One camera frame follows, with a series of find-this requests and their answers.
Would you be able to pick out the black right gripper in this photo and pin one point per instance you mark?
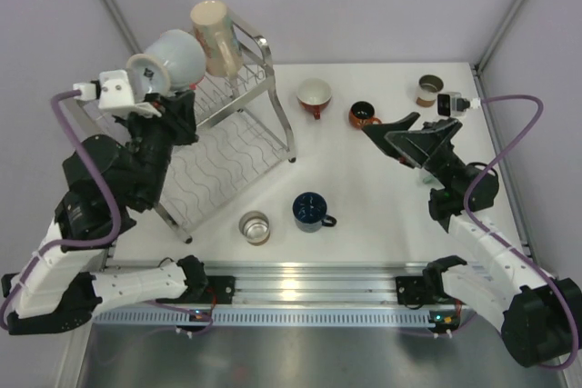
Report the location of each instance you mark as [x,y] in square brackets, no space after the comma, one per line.
[419,147]

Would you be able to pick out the tall beige floral mug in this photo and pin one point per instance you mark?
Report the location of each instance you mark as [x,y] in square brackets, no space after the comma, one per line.
[214,30]

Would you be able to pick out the steel tumbler cork base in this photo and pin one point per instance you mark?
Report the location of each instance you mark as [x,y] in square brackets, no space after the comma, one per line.
[255,227]

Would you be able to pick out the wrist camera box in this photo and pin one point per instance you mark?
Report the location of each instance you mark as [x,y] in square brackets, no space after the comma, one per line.
[119,93]
[454,104]

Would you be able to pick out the small tumbler cork band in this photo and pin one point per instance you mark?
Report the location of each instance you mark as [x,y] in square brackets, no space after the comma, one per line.
[427,90]

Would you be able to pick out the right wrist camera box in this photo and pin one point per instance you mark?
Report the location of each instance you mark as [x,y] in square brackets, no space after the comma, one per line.
[454,104]

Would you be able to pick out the slotted cable duct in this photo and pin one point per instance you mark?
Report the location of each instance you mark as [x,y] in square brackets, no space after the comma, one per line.
[273,317]

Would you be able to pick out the dark blue speckled mug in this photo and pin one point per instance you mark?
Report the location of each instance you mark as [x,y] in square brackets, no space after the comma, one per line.
[310,212]

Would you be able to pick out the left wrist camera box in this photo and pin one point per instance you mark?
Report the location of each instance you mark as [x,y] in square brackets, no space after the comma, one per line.
[119,93]

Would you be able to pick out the mint green cup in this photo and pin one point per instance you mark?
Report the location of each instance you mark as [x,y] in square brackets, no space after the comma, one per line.
[425,177]

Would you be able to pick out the orange black round mug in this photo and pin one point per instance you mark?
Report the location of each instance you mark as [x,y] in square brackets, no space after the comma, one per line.
[362,113]

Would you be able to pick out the light blue mug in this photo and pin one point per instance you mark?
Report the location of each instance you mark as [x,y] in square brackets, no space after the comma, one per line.
[171,64]

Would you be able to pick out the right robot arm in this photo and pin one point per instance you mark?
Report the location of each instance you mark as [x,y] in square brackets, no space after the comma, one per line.
[537,316]

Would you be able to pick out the stainless steel dish rack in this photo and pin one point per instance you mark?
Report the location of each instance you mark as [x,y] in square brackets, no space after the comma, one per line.
[242,133]

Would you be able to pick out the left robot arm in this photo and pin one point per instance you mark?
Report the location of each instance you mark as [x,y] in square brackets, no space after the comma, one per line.
[106,180]

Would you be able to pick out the red cup white interior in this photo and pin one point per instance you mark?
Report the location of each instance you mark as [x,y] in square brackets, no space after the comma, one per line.
[314,95]

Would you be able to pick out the aluminium mounting rail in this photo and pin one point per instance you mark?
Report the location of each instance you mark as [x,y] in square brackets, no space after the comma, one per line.
[299,284]

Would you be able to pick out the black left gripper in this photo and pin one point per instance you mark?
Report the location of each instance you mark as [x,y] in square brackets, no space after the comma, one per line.
[177,114]

